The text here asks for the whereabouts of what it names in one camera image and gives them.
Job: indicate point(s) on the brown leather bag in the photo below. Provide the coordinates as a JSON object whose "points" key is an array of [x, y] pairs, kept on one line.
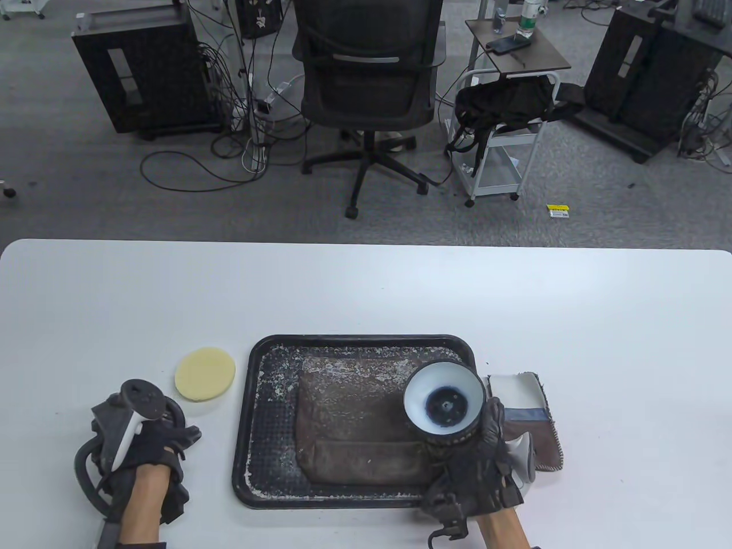
{"points": [[354, 412]]}

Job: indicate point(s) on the person's right hand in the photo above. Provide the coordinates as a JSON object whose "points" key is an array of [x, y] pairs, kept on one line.
{"points": [[480, 474]]}

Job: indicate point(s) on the clear bottle green label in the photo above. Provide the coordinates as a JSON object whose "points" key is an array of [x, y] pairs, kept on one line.
{"points": [[529, 20]]}

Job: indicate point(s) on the black caster wheel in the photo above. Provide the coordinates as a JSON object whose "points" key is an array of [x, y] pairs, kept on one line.
{"points": [[8, 191]]}

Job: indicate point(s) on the white rolling cart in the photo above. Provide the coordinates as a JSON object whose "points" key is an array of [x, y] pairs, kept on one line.
{"points": [[503, 171]]}

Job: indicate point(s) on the person's right forearm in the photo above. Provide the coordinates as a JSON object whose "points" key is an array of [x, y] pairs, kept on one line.
{"points": [[503, 532]]}

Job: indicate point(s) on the black pen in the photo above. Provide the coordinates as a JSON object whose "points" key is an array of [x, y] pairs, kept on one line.
{"points": [[518, 59]]}

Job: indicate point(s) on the black pouch white print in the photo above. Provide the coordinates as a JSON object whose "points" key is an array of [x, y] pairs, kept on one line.
{"points": [[257, 17]]}

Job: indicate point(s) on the brown side table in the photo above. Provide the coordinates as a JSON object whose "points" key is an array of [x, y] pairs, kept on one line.
{"points": [[537, 54]]}

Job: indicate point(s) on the black plastic tray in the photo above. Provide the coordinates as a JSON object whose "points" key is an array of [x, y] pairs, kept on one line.
{"points": [[269, 434]]}

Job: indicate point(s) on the black smartphone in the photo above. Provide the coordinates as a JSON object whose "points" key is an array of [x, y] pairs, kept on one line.
{"points": [[506, 44]]}

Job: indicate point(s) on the black mesh office chair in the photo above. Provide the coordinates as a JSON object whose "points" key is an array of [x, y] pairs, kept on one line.
{"points": [[366, 74]]}

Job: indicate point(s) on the white power strip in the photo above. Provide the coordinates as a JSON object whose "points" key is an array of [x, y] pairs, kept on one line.
{"points": [[255, 155]]}

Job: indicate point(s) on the black white hand controller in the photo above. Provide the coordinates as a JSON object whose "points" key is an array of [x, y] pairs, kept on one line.
{"points": [[523, 457], [143, 397]]}

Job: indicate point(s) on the yellow black sticker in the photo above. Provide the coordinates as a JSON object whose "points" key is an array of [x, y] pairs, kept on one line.
{"points": [[558, 211]]}

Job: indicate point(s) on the white grey cloth swatch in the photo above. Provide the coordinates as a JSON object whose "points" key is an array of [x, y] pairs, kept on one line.
{"points": [[514, 389]]}

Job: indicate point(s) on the black backpack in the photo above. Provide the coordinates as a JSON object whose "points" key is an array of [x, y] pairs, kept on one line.
{"points": [[503, 100]]}

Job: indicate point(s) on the black leather care cream tin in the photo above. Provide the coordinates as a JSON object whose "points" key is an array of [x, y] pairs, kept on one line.
{"points": [[417, 394]]}

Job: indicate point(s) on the white wheeled base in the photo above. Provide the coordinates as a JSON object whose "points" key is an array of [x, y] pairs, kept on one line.
{"points": [[23, 7]]}

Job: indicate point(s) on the white desk leg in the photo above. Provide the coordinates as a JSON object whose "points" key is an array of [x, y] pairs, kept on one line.
{"points": [[243, 68]]}

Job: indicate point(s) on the person's left hand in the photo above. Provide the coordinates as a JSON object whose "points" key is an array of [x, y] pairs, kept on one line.
{"points": [[154, 443]]}

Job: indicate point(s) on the person's left forearm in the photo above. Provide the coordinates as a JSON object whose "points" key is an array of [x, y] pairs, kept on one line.
{"points": [[143, 503]]}

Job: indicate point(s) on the small clear bottle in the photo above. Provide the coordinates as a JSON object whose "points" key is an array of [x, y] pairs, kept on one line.
{"points": [[499, 20]]}

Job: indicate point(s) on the black wrist camera unit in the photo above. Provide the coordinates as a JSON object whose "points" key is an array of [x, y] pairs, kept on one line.
{"points": [[107, 534]]}

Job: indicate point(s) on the yellow round sponge pad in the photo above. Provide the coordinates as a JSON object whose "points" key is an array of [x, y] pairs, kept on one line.
{"points": [[205, 374]]}

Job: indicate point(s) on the black wheeled cabinet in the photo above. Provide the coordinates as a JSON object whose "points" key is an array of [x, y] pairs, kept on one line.
{"points": [[646, 74], [154, 74]]}

